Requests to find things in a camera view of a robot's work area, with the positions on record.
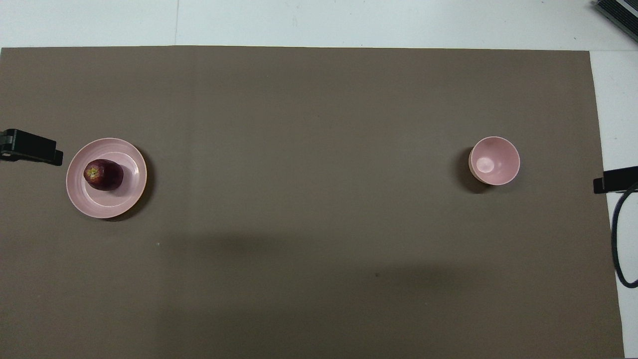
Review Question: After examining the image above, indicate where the dark red apple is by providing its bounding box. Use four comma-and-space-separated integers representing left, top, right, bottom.
83, 159, 125, 191

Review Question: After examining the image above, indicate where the pink plate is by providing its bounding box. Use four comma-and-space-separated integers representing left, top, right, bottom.
66, 138, 148, 219

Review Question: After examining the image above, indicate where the pink bowl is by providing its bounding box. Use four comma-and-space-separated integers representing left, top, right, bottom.
468, 136, 521, 186

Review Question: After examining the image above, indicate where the grey ribbed device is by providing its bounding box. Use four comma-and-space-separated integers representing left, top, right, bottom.
592, 0, 638, 28

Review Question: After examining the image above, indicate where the brown table mat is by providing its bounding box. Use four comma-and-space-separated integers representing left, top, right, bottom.
0, 46, 626, 359

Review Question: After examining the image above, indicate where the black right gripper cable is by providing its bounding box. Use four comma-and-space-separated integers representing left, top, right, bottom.
611, 181, 638, 289

